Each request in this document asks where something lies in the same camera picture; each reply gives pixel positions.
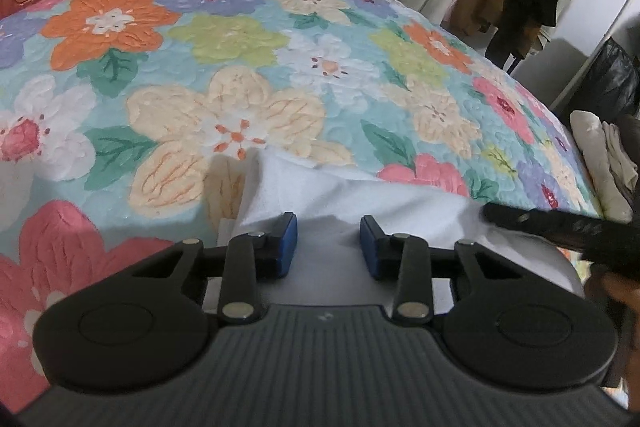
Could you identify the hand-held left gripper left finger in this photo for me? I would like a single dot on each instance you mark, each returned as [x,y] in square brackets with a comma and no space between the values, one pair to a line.
[285,247]

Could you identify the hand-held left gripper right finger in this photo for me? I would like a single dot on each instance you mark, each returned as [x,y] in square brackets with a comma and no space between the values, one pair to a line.
[372,249]

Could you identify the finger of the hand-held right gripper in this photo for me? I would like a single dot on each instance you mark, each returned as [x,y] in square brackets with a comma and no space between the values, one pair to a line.
[550,222]

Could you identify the white long-sleeve shirt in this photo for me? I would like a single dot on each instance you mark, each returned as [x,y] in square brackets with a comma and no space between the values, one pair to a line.
[380,202]

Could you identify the cream clothes pile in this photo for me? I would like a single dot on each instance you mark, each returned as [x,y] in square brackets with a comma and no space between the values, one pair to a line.
[597,157]

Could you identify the person's right hand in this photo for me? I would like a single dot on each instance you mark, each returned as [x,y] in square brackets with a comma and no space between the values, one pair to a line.
[620,294]

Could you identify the brown garment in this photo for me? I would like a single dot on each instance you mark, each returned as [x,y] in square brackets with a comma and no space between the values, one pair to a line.
[632,152]

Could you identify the black plastic bag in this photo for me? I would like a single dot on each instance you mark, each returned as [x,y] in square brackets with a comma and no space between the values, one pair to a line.
[615,77]

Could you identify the white pole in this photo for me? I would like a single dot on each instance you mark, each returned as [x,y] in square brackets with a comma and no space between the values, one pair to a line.
[595,52]

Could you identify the floral quilt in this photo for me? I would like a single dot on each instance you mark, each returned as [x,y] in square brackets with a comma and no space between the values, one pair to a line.
[225,32]

